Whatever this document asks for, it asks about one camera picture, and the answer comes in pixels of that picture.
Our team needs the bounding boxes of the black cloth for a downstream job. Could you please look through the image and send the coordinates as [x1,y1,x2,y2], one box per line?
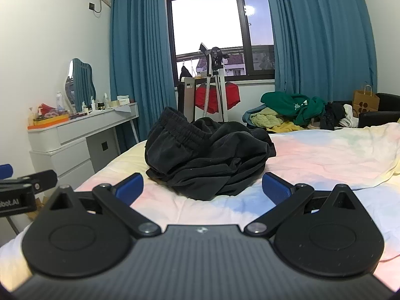
[319,101,346,131]

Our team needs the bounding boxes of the green hoodie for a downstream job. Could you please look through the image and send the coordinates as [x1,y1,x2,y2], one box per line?
[260,91,327,126]

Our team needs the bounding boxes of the brown paper bag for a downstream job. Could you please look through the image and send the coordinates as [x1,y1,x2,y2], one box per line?
[352,83,381,113]

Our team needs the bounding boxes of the dark framed window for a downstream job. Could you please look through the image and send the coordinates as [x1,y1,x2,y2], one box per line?
[165,0,276,84]

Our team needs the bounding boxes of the white dresser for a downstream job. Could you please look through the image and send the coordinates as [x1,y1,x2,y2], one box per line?
[27,101,140,192]

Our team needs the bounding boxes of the black sofa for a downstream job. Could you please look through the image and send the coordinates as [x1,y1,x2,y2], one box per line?
[358,93,400,129]

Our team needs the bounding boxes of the teal curtain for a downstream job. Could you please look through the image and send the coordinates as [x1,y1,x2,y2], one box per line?
[109,0,177,144]
[262,0,379,104]

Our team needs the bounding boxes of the black pants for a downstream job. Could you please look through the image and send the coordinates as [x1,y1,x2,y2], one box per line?
[144,106,277,201]

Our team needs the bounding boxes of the wavy white framed mirror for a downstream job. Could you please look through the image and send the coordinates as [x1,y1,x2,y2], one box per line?
[64,58,97,114]

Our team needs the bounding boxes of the white cloth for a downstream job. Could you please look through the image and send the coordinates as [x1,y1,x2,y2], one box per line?
[339,104,360,128]

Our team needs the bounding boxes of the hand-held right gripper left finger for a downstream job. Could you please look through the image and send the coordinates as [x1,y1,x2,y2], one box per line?
[40,172,162,237]

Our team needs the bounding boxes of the blue cloth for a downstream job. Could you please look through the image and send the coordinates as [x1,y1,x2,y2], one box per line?
[242,104,270,126]

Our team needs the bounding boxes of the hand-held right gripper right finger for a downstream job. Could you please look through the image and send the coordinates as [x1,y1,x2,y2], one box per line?
[244,172,368,237]

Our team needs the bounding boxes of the yellow cloth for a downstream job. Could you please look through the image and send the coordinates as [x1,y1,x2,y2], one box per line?
[265,121,306,134]

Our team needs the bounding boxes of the light green cloth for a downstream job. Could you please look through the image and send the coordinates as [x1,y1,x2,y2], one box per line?
[250,107,284,129]

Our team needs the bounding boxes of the red cloth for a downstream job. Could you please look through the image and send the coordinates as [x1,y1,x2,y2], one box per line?
[194,81,241,115]

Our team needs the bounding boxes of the orange tray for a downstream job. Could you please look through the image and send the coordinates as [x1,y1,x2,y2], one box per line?
[27,114,70,131]

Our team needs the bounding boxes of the air conditioner power cable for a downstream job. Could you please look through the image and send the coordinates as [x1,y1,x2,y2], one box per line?
[88,0,112,14]

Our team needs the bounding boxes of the garment steamer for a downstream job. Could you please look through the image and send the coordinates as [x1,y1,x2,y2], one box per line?
[198,43,231,123]

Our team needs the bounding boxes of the pastel tie-dye blanket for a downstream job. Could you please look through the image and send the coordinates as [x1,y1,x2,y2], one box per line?
[0,122,400,290]

